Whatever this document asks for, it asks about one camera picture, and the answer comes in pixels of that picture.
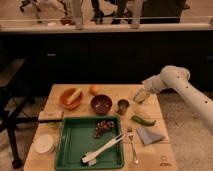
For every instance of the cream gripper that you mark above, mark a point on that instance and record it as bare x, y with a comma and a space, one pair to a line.
141, 95

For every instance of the orange apple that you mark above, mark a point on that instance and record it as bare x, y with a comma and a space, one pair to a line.
93, 89

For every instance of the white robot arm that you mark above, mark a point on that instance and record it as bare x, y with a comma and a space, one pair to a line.
177, 78

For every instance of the silver fork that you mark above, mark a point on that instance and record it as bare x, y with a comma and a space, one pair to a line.
130, 136

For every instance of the dark maroon bowl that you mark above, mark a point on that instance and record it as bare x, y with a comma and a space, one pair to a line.
101, 104

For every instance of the grey folded cloth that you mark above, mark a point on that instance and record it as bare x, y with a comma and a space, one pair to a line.
148, 137

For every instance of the bunch of dark grapes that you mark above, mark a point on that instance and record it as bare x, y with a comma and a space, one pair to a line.
102, 127

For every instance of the orange bowl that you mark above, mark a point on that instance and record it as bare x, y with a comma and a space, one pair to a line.
66, 94

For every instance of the green plastic tray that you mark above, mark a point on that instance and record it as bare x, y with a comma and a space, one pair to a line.
77, 138

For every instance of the white dish brush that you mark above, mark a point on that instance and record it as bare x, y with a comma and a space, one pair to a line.
90, 157

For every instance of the wooden block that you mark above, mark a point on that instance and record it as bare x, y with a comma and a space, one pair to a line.
48, 116

